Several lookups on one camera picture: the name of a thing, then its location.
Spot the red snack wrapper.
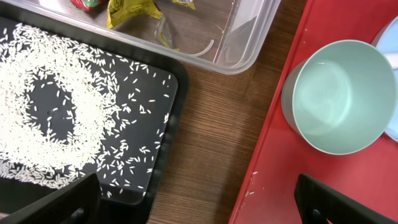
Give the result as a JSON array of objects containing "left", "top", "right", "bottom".
[{"left": 70, "top": 0, "right": 104, "bottom": 12}]

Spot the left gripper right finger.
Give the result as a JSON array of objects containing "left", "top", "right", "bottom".
[{"left": 294, "top": 174, "right": 397, "bottom": 224}]

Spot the black plastic tray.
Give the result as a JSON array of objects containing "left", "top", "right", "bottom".
[{"left": 1, "top": 1, "right": 189, "bottom": 223}]

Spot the white plastic spoon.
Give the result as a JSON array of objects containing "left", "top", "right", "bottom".
[{"left": 384, "top": 53, "right": 398, "bottom": 70}]

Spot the clear plastic bin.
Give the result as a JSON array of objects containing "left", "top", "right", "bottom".
[{"left": 1, "top": 0, "right": 280, "bottom": 75}]

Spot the yellow snack wrapper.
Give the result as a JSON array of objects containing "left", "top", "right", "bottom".
[{"left": 106, "top": 0, "right": 178, "bottom": 50}]

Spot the mint green bowl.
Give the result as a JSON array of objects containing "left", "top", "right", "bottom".
[{"left": 281, "top": 40, "right": 397, "bottom": 155}]

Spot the white rice pile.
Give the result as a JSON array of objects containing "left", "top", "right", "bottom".
[{"left": 1, "top": 20, "right": 178, "bottom": 200}]

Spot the red serving tray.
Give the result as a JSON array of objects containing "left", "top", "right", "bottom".
[{"left": 229, "top": 0, "right": 397, "bottom": 223}]

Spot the light blue plate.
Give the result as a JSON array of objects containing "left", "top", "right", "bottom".
[{"left": 372, "top": 17, "right": 397, "bottom": 142}]

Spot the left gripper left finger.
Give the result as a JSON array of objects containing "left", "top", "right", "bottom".
[{"left": 1, "top": 174, "right": 101, "bottom": 224}]

